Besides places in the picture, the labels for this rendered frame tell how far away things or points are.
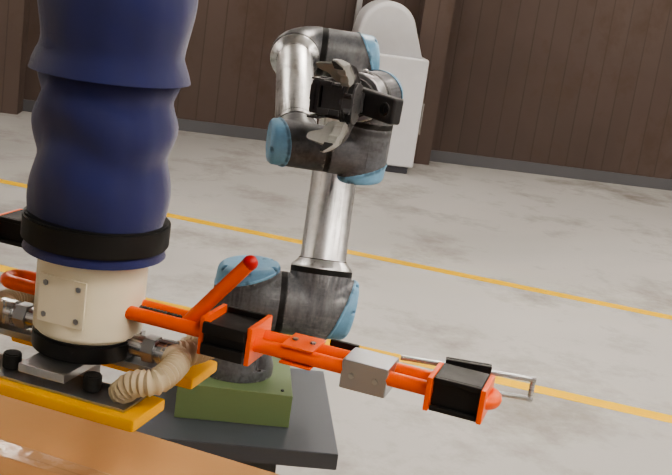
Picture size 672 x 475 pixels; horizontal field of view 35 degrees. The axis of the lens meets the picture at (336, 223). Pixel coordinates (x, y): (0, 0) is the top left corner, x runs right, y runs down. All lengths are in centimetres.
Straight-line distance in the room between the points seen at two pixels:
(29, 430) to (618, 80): 1021
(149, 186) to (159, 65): 18
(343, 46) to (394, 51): 763
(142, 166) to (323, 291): 99
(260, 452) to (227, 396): 16
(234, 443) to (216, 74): 883
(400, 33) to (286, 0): 145
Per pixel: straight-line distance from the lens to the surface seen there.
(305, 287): 248
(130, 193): 157
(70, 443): 192
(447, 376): 150
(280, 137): 200
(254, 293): 246
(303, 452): 242
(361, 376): 152
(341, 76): 178
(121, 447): 192
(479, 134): 1140
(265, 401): 249
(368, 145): 201
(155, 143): 157
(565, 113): 1160
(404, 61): 1013
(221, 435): 244
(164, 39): 154
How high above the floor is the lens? 179
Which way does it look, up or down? 13 degrees down
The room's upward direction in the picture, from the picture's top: 8 degrees clockwise
